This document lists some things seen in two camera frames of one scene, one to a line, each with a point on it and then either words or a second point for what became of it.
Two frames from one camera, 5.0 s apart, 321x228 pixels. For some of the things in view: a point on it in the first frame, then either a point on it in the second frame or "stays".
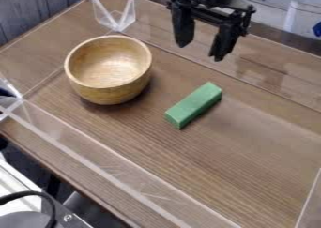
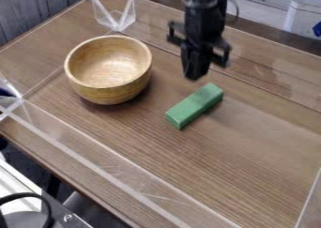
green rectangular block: x=193 y=105 stays
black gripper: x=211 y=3 -> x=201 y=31
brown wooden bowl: x=109 y=68 stays
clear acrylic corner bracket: x=116 y=20 stays
